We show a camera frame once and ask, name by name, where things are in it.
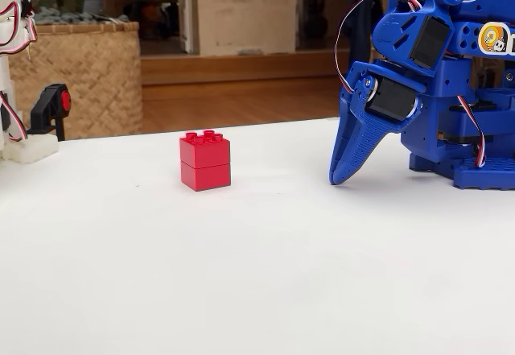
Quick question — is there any red lego block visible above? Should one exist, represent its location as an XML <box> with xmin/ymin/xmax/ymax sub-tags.
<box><xmin>179</xmin><ymin>129</ymin><xmax>232</xmax><ymax>192</ymax></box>

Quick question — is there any dark blue hanging jacket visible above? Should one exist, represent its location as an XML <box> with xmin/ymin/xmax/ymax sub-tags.
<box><xmin>341</xmin><ymin>0</ymin><xmax>385</xmax><ymax>86</ymax></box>

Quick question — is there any woven basket planter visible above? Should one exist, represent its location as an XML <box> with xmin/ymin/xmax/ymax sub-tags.
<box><xmin>7</xmin><ymin>20</ymin><xmax>144</xmax><ymax>141</ymax></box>

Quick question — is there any grey pebble bed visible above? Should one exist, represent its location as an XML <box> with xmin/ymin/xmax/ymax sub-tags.
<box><xmin>31</xmin><ymin>6</ymin><xmax>130</xmax><ymax>26</ymax></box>

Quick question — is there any black clamp with red knob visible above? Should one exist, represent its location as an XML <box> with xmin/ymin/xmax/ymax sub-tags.
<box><xmin>26</xmin><ymin>83</ymin><xmax>72</xmax><ymax>142</ymax></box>

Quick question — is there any long looping servo cable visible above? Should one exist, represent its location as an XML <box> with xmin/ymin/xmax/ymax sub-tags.
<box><xmin>334</xmin><ymin>0</ymin><xmax>423</xmax><ymax>94</ymax></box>

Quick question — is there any servo cable at blue base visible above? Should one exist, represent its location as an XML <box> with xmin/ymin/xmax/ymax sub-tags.
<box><xmin>456</xmin><ymin>93</ymin><xmax>488</xmax><ymax>169</ymax></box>

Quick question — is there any looped cable on white arm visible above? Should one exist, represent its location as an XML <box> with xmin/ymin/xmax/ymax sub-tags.
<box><xmin>0</xmin><ymin>0</ymin><xmax>39</xmax><ymax>55</ymax></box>

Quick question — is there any short cable on white arm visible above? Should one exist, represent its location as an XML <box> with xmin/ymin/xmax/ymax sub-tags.
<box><xmin>0</xmin><ymin>91</ymin><xmax>29</xmax><ymax>142</ymax></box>

